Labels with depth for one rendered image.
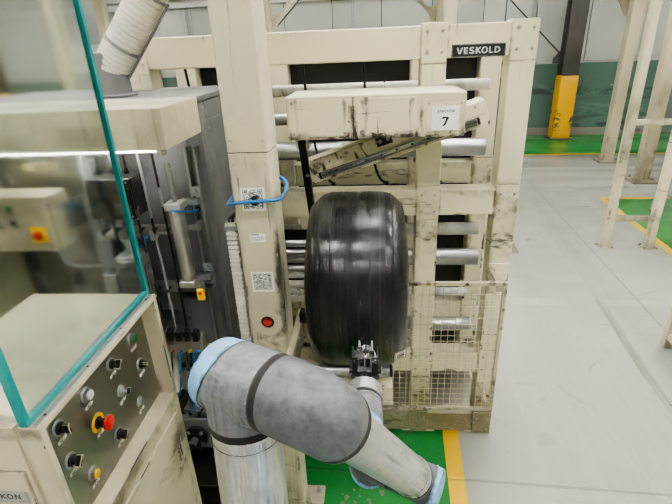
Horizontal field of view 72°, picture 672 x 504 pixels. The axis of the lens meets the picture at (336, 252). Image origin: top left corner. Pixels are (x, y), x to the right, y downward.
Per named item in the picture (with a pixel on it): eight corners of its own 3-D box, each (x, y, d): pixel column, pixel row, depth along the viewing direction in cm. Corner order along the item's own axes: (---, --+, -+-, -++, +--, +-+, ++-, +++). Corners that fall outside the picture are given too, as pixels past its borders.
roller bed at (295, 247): (275, 304, 206) (268, 242, 194) (281, 288, 219) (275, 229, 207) (319, 304, 204) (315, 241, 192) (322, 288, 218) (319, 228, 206)
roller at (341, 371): (293, 361, 166) (293, 374, 167) (291, 364, 162) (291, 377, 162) (392, 362, 164) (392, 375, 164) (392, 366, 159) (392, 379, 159)
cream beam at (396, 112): (288, 141, 163) (284, 97, 157) (298, 129, 185) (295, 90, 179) (465, 137, 158) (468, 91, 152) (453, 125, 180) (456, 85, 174)
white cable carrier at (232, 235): (242, 345, 170) (224, 223, 150) (245, 337, 174) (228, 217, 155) (254, 345, 169) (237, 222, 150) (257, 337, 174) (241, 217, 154)
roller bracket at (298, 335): (284, 391, 161) (281, 368, 157) (300, 327, 197) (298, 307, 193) (293, 391, 161) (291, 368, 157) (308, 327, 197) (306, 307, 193)
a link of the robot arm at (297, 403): (350, 364, 59) (454, 468, 110) (275, 341, 66) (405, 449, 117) (312, 456, 55) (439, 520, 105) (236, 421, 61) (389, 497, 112)
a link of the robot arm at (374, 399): (344, 457, 107) (340, 424, 103) (347, 418, 119) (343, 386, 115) (385, 456, 106) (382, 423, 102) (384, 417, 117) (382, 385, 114)
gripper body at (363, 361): (379, 345, 129) (379, 373, 118) (378, 370, 132) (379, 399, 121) (351, 344, 129) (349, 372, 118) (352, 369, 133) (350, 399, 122)
